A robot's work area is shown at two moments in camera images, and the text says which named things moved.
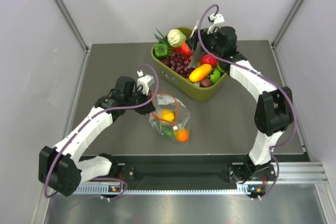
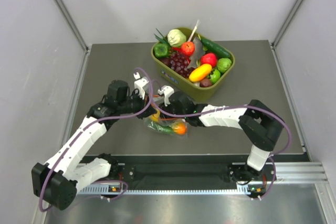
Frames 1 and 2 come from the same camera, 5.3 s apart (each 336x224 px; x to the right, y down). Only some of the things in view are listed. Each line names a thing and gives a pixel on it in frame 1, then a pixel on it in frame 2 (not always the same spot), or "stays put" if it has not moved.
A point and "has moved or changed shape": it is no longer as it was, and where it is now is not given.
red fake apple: x=208 y=59 stays put
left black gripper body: x=139 y=98 stays put
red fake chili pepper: x=177 y=49 stays put
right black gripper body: x=211 y=41 to x=170 y=108
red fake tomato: x=185 y=50 stays put
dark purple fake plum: x=205 y=83 stays put
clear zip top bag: x=171 y=117 has moved or changed shape
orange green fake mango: x=181 y=135 to x=179 y=128
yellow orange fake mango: x=200 y=73 stays put
